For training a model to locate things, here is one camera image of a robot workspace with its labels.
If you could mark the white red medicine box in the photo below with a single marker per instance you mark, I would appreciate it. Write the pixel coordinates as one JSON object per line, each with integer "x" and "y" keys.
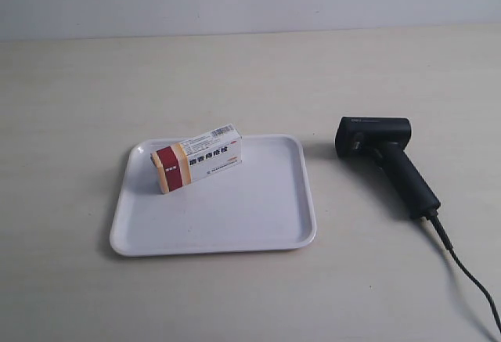
{"x": 194, "y": 159}

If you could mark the white plastic tray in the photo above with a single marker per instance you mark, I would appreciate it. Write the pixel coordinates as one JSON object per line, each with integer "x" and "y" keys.
{"x": 263, "y": 204}

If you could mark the black handheld barcode scanner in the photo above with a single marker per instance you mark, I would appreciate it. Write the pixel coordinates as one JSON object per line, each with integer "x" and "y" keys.
{"x": 383, "y": 140}

